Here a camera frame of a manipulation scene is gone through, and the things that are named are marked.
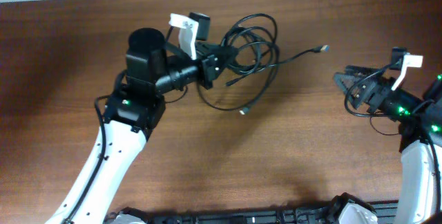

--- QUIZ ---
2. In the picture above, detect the black cable silver plug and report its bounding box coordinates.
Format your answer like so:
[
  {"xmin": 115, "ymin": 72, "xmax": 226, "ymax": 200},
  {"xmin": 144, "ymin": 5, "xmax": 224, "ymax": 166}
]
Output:
[{"xmin": 197, "ymin": 13, "xmax": 329, "ymax": 115}]

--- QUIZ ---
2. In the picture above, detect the short black cable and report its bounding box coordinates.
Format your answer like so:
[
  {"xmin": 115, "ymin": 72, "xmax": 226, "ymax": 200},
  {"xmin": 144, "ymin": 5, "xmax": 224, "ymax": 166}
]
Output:
[{"xmin": 225, "ymin": 26, "xmax": 273, "ymax": 87}]

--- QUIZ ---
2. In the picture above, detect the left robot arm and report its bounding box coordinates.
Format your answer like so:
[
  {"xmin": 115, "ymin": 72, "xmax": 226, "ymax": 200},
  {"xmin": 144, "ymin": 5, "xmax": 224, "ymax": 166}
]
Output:
[{"xmin": 48, "ymin": 28, "xmax": 238, "ymax": 223}]

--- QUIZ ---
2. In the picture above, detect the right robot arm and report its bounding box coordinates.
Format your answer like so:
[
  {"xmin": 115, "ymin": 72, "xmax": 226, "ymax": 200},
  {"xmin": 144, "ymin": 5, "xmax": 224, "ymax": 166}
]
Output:
[{"xmin": 333, "ymin": 66, "xmax": 441, "ymax": 223}]

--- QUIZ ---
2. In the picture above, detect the right camera black cable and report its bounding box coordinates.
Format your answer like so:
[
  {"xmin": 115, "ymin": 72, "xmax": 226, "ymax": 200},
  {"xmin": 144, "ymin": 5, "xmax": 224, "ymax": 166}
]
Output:
[{"xmin": 343, "ymin": 59, "xmax": 442, "ymax": 214}]

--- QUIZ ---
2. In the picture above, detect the camera black cable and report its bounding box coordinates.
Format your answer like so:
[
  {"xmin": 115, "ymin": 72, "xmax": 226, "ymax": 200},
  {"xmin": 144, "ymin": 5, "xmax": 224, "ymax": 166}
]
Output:
[
  {"xmin": 343, "ymin": 59, "xmax": 442, "ymax": 214},
  {"xmin": 61, "ymin": 25, "xmax": 189, "ymax": 224}
]

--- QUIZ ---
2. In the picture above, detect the left camera black cable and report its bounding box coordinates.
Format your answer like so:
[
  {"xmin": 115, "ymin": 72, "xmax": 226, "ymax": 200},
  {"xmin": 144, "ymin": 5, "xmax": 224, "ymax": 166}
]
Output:
[{"xmin": 61, "ymin": 25, "xmax": 189, "ymax": 224}]

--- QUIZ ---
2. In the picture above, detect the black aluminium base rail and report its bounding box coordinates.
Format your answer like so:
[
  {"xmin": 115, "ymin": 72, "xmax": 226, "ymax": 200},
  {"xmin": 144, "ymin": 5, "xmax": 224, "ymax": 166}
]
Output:
[{"xmin": 104, "ymin": 193, "xmax": 398, "ymax": 224}]

